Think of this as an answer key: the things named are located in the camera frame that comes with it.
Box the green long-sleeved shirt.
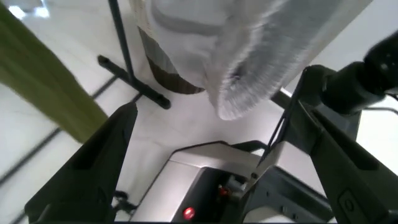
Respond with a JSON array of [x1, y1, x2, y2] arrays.
[[0, 2, 109, 144]]

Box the white laundry basket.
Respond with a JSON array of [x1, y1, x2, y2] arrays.
[[129, 0, 206, 95]]

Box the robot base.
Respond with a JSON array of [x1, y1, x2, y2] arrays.
[[130, 90, 363, 223]]

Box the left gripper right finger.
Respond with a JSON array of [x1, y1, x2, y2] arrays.
[[290, 99, 398, 224]]

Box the pale grey shorts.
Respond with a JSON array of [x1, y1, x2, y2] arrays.
[[146, 0, 374, 121]]

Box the black clothes rack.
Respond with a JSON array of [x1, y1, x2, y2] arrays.
[[0, 0, 172, 224]]

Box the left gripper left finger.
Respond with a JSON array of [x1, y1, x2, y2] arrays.
[[24, 101, 139, 223]]

